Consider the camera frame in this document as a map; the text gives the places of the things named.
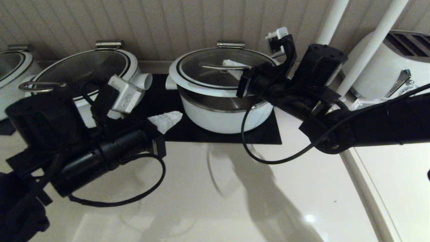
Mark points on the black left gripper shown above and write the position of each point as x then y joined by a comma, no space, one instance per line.
100,164

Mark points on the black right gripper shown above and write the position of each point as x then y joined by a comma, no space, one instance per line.
275,87

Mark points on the glass lid white rim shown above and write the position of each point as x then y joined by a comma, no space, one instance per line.
8,64
67,70
195,75

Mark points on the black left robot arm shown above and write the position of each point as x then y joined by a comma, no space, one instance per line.
40,124

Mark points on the white round cooking pot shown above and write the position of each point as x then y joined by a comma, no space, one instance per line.
228,122
144,80
13,90

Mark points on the black glass cooktop panel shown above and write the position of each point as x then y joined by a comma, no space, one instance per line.
5,129
181,132

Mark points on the white metal pole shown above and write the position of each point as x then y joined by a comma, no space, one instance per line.
373,50
336,16

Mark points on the clear acrylic sign holder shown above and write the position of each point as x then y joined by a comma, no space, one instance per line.
364,103

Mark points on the white toaster chrome lever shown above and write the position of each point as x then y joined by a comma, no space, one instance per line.
379,74

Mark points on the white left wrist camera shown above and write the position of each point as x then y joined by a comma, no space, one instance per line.
126,95

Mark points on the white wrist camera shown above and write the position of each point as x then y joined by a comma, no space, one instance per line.
126,95
277,35

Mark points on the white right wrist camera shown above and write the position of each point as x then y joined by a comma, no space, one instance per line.
277,35

